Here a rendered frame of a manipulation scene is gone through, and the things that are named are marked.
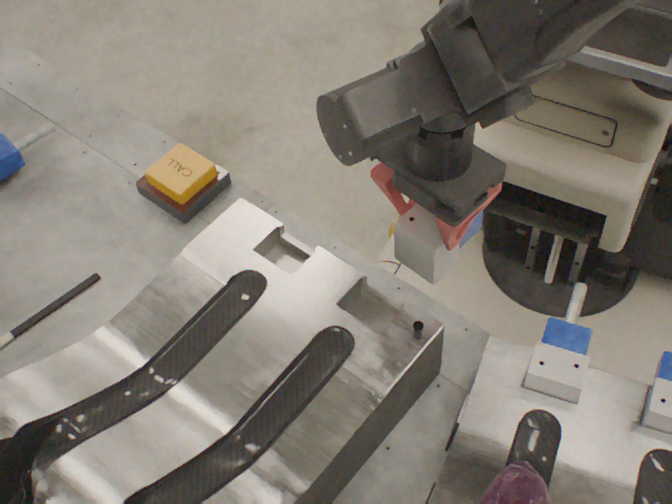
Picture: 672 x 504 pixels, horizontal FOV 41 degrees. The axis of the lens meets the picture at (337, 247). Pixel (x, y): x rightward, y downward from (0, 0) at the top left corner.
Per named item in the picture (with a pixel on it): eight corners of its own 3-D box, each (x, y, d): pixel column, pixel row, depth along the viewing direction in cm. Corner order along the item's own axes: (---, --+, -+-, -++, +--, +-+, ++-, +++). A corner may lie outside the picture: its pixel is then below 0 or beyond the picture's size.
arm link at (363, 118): (546, 97, 61) (492, -17, 61) (405, 163, 57) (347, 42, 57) (472, 138, 72) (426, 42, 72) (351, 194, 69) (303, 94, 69)
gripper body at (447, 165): (458, 223, 73) (466, 160, 67) (366, 163, 78) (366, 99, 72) (506, 180, 76) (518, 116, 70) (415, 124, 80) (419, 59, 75)
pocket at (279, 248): (284, 244, 94) (281, 221, 91) (323, 268, 92) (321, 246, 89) (255, 271, 92) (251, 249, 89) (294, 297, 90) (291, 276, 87)
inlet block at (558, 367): (552, 294, 92) (560, 263, 88) (601, 308, 91) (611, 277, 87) (519, 400, 85) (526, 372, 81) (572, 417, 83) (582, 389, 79)
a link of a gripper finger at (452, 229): (448, 281, 79) (456, 213, 72) (388, 239, 83) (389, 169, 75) (495, 238, 82) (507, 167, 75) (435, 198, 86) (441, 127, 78)
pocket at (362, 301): (365, 295, 90) (364, 273, 87) (407, 322, 88) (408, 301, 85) (336, 325, 88) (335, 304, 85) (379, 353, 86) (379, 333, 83)
